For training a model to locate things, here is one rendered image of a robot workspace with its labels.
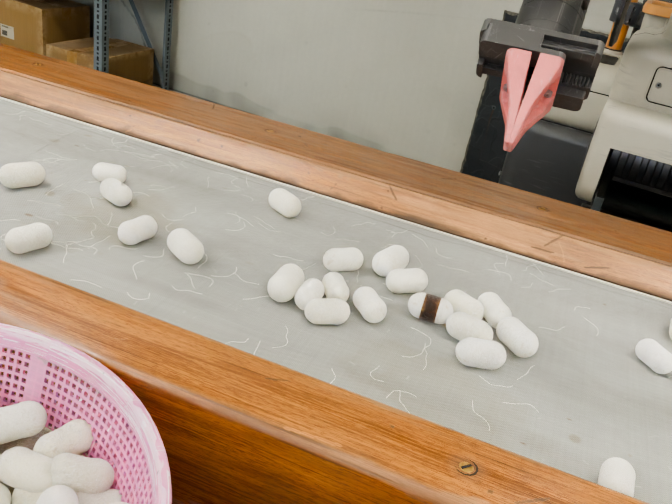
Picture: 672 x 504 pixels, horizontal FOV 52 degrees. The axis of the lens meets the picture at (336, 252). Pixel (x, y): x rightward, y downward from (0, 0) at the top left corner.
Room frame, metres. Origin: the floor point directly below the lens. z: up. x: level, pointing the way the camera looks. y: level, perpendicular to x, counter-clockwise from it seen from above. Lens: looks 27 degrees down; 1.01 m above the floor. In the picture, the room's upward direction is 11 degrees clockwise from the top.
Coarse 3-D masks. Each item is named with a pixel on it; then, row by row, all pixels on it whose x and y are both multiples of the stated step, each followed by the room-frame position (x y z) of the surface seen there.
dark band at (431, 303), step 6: (426, 294) 0.45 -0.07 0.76; (426, 300) 0.44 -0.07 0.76; (432, 300) 0.44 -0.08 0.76; (438, 300) 0.44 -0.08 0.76; (426, 306) 0.44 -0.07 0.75; (432, 306) 0.44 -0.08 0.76; (438, 306) 0.44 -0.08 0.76; (420, 312) 0.44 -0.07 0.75; (426, 312) 0.44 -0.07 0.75; (432, 312) 0.44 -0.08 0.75; (420, 318) 0.44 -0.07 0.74; (426, 318) 0.44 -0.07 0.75; (432, 318) 0.44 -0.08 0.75
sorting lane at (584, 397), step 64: (0, 128) 0.66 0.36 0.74; (64, 128) 0.69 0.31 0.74; (0, 192) 0.52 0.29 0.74; (64, 192) 0.54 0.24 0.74; (192, 192) 0.59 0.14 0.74; (256, 192) 0.62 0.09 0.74; (0, 256) 0.42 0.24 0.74; (64, 256) 0.44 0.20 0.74; (128, 256) 0.45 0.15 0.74; (256, 256) 0.49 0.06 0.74; (320, 256) 0.51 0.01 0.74; (448, 256) 0.56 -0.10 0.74; (512, 256) 0.58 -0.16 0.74; (192, 320) 0.39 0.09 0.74; (256, 320) 0.40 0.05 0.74; (384, 320) 0.43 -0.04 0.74; (576, 320) 0.49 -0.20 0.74; (640, 320) 0.51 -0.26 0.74; (384, 384) 0.36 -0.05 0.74; (448, 384) 0.37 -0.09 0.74; (512, 384) 0.38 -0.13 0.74; (576, 384) 0.40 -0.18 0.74; (640, 384) 0.41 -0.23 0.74; (512, 448) 0.32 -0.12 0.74; (576, 448) 0.33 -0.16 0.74; (640, 448) 0.34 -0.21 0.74
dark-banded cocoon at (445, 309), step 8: (416, 296) 0.45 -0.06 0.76; (424, 296) 0.44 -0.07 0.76; (408, 304) 0.44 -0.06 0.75; (416, 304) 0.44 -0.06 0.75; (440, 304) 0.44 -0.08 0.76; (448, 304) 0.44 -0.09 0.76; (416, 312) 0.44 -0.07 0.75; (440, 312) 0.44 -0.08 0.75; (448, 312) 0.44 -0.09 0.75; (440, 320) 0.43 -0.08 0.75
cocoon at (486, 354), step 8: (464, 344) 0.39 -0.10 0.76; (472, 344) 0.39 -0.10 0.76; (480, 344) 0.39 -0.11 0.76; (488, 344) 0.40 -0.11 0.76; (496, 344) 0.40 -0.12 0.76; (456, 352) 0.39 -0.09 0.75; (464, 352) 0.39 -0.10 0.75; (472, 352) 0.39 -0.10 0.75; (480, 352) 0.39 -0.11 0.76; (488, 352) 0.39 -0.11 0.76; (496, 352) 0.39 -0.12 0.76; (504, 352) 0.39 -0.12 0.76; (464, 360) 0.39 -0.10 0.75; (472, 360) 0.39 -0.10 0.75; (480, 360) 0.39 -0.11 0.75; (488, 360) 0.39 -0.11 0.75; (496, 360) 0.39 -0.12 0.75; (504, 360) 0.39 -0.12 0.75; (488, 368) 0.39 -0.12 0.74; (496, 368) 0.39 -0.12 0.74
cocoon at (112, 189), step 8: (104, 184) 0.54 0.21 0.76; (112, 184) 0.54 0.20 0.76; (120, 184) 0.54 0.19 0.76; (104, 192) 0.54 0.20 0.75; (112, 192) 0.53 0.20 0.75; (120, 192) 0.53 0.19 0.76; (128, 192) 0.53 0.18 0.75; (112, 200) 0.53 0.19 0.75; (120, 200) 0.53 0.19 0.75; (128, 200) 0.53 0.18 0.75
